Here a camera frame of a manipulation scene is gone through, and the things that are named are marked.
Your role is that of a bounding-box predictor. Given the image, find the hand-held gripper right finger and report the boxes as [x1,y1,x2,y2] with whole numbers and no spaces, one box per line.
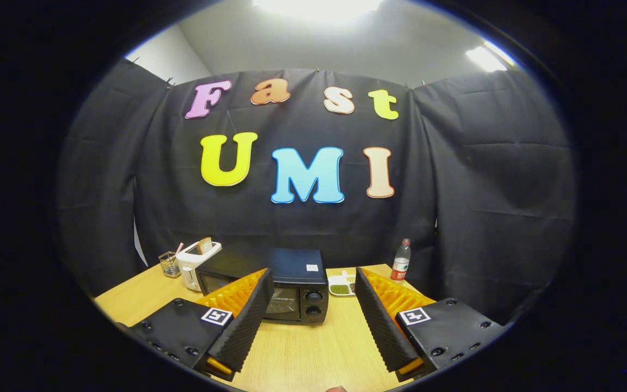
[354,267,510,382]

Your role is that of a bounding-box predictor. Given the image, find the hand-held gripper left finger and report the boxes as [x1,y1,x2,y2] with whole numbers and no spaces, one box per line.
[115,268,275,382]

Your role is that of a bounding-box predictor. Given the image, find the black toaster oven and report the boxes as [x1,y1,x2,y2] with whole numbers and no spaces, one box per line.
[195,248,329,324]

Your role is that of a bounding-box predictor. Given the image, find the white bread toaster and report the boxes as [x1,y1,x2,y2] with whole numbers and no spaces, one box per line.
[175,240,223,292]

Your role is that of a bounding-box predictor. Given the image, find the white divided bean dish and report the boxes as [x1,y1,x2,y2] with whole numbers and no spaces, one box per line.
[328,271,358,297]

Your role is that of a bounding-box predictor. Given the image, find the plastic bottle red label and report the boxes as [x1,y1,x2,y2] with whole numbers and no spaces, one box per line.
[390,238,412,282]

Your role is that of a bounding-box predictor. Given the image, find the black backdrop cloth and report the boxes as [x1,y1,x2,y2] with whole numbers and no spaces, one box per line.
[55,57,576,327]

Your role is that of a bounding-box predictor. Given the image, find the small ceiling light panel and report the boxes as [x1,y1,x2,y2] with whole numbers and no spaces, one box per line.
[465,41,515,72]

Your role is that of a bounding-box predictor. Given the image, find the large ceiling light panel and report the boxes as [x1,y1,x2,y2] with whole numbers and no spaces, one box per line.
[253,0,385,22]

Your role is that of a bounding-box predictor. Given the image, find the wire mesh holder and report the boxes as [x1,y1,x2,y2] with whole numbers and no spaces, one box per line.
[158,251,181,279]

